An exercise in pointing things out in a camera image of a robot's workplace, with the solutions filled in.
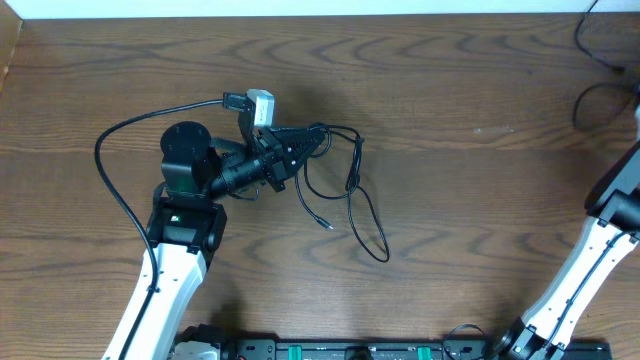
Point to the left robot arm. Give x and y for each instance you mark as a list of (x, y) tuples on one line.
[(187, 222)]

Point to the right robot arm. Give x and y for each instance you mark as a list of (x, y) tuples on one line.
[(610, 232)]

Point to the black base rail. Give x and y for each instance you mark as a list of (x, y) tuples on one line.
[(206, 342)]

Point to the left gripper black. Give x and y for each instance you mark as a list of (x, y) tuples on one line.
[(275, 166)]

